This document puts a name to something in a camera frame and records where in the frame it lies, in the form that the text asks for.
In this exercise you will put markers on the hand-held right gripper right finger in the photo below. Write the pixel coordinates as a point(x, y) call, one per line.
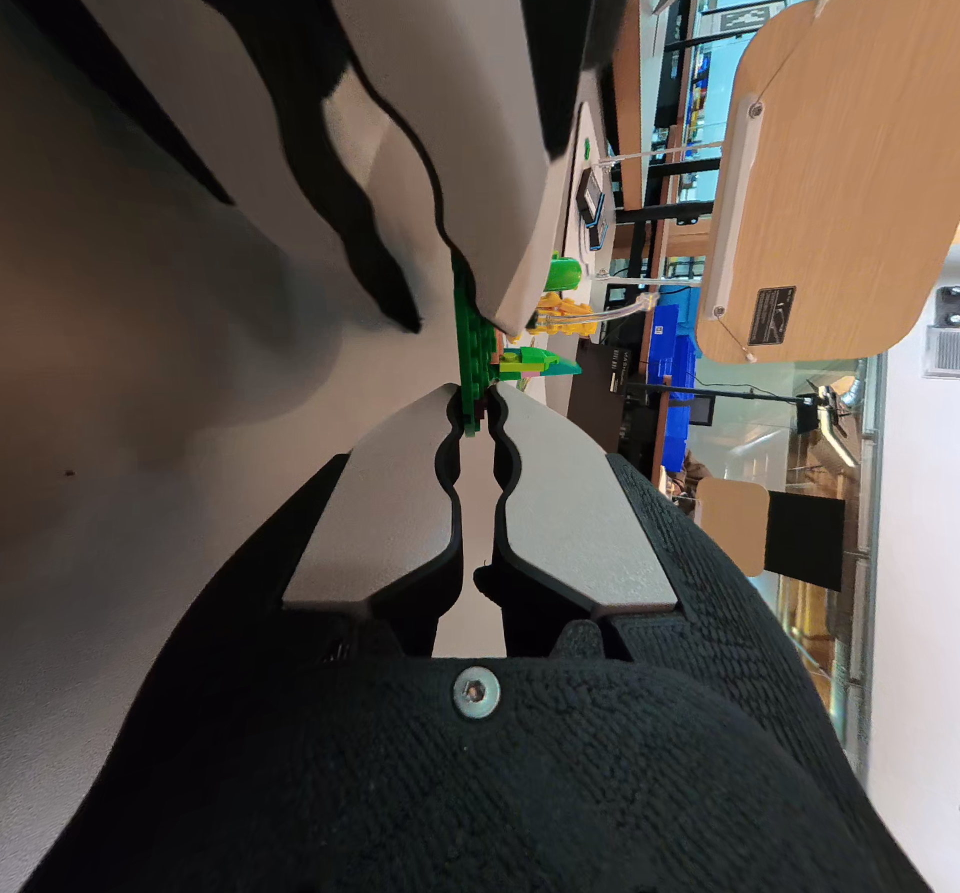
point(577, 525)

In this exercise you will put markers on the green lego flower model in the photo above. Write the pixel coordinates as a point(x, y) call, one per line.
point(474, 338)

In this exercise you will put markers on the black white marker tag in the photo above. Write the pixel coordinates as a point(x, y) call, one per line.
point(752, 15)

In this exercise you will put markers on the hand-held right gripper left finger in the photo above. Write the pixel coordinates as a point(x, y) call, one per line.
point(382, 525)

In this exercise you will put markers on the black panel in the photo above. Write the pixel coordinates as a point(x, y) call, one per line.
point(806, 540)

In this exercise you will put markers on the blue storage bin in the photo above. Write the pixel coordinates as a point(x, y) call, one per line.
point(676, 435)
point(675, 353)

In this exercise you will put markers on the clear plastic rod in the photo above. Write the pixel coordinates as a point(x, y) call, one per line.
point(660, 152)

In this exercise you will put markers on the black box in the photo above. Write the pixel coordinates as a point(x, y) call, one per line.
point(600, 383)

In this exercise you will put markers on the white board black edge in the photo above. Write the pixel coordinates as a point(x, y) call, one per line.
point(579, 255)

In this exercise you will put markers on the grey wall box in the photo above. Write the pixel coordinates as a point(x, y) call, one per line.
point(945, 338)

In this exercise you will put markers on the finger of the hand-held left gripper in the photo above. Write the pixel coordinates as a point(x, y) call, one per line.
point(472, 120)
point(195, 83)

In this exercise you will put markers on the brown wooden desk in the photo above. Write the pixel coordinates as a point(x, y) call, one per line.
point(628, 98)

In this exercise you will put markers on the small wooden board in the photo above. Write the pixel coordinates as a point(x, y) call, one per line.
point(733, 525)

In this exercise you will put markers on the small black screen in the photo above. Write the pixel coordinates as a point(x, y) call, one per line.
point(703, 409)

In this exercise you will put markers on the black battery blue edge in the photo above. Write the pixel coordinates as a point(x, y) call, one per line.
point(590, 195)
point(598, 235)

